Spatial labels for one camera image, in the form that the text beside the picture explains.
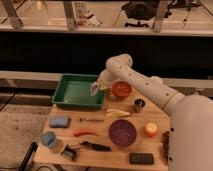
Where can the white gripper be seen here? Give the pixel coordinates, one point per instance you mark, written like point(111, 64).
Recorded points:
point(105, 79)

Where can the white grey towel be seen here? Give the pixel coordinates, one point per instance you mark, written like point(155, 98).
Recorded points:
point(95, 88)

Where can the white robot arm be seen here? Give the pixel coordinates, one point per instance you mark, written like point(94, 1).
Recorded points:
point(191, 116)

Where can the green plastic tray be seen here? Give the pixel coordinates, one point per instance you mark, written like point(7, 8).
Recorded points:
point(73, 90)

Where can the orange bowl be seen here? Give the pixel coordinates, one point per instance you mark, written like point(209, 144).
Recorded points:
point(121, 89)

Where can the yellow banana peel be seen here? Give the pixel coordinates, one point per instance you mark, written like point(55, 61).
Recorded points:
point(117, 113)

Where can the small metal cup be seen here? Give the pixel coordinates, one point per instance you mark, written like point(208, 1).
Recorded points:
point(138, 105)

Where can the small brown utensil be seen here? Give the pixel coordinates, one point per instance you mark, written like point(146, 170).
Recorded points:
point(90, 120)

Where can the red chili pepper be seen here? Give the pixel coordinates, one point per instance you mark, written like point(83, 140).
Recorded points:
point(82, 132)

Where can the purple plate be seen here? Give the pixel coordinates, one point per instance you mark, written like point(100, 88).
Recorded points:
point(122, 133)

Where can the blue sponge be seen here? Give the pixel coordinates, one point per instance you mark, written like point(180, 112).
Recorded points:
point(59, 121)

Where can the orange round fruit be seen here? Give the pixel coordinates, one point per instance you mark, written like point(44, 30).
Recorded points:
point(151, 129)

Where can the black binder clip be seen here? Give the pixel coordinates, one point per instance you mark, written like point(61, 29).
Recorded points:
point(69, 153)

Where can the black office chair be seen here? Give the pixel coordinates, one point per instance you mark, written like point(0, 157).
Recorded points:
point(141, 11)

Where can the brown beaded object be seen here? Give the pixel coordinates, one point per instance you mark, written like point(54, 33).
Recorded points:
point(165, 142)

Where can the black rectangular block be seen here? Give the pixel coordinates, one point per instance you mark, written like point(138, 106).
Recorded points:
point(141, 158)

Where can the black bar on floor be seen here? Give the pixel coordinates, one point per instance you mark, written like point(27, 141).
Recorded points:
point(32, 148)

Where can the black handled tool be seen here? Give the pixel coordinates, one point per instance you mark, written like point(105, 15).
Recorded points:
point(94, 146)

